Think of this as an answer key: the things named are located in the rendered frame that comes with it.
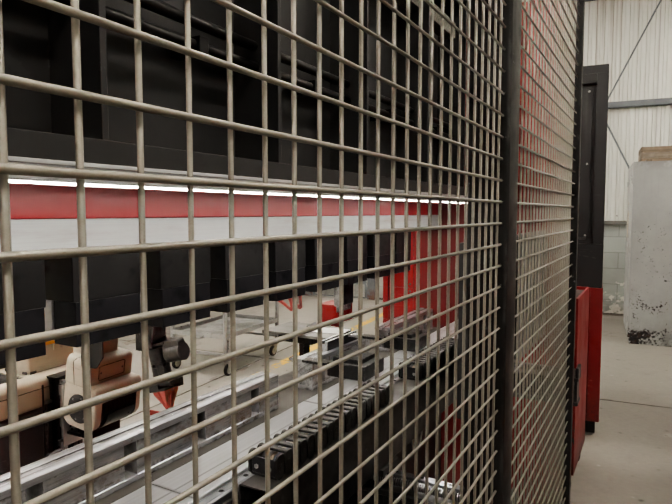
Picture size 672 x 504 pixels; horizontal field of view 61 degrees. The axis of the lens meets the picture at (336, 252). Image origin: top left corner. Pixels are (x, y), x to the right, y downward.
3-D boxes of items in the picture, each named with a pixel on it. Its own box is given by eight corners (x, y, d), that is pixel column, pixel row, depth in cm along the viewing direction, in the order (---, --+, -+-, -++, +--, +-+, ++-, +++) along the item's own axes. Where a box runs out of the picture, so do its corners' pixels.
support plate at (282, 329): (290, 323, 215) (290, 321, 215) (351, 331, 202) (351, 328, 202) (261, 332, 200) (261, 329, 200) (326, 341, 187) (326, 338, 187)
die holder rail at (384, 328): (420, 327, 265) (420, 307, 265) (432, 328, 262) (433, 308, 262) (374, 350, 222) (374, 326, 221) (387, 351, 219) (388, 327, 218)
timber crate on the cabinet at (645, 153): (637, 167, 677) (638, 150, 676) (669, 166, 664) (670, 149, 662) (643, 161, 597) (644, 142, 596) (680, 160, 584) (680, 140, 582)
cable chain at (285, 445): (369, 396, 127) (369, 379, 127) (393, 400, 125) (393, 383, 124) (247, 473, 90) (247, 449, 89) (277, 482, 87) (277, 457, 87)
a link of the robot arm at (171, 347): (154, 324, 181) (137, 332, 173) (183, 317, 177) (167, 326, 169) (165, 359, 182) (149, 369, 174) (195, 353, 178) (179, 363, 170)
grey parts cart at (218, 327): (226, 347, 594) (225, 257, 588) (280, 353, 567) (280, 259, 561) (167, 369, 513) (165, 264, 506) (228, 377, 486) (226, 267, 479)
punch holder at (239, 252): (238, 301, 151) (237, 240, 150) (264, 304, 147) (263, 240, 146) (199, 310, 138) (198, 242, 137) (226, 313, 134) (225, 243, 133)
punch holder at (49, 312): (113, 328, 117) (111, 248, 115) (142, 332, 112) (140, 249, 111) (45, 342, 104) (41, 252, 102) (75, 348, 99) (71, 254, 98)
